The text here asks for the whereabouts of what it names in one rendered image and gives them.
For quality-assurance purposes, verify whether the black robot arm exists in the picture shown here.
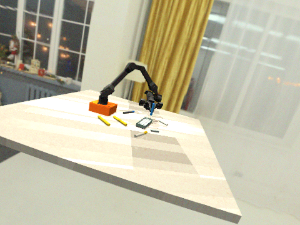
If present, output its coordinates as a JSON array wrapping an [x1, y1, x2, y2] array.
[[97, 62, 162, 105]]

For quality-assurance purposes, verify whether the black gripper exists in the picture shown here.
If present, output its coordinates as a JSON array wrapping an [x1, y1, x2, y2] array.
[[139, 95, 163, 112]]

